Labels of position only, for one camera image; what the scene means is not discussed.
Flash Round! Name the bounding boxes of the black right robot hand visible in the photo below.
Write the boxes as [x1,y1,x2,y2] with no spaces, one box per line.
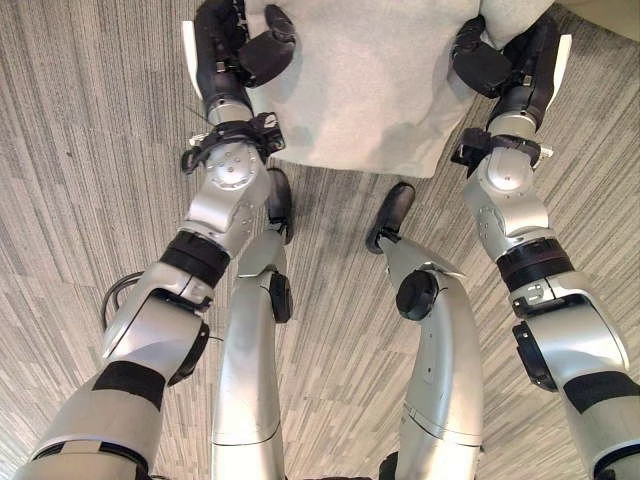
[450,15,572,121]

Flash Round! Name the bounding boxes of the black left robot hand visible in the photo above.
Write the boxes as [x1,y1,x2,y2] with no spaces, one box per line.
[181,0,305,104]

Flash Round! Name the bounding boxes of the light grey square cushion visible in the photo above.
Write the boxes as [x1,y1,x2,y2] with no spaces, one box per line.
[243,0,559,180]

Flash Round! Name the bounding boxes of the dark left robot foot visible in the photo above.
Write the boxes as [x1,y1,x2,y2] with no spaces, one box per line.
[265,167,294,245]

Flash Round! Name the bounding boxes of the dark robot foot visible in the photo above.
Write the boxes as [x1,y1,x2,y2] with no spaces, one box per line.
[265,167,294,245]
[365,182,416,255]

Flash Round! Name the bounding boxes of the dark right robot foot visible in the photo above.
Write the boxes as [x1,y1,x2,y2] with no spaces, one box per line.
[365,182,416,255]

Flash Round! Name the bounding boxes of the silver right robot leg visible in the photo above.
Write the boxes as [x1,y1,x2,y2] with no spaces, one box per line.
[378,236,485,480]

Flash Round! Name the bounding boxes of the silver robot leg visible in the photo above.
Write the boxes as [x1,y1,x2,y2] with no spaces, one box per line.
[378,236,485,480]
[210,227,294,480]

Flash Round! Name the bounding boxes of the silver left robot leg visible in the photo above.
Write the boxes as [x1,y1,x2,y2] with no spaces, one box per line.
[210,227,294,480]

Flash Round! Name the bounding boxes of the black cable loop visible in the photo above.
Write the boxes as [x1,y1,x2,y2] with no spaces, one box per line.
[101,271,145,331]

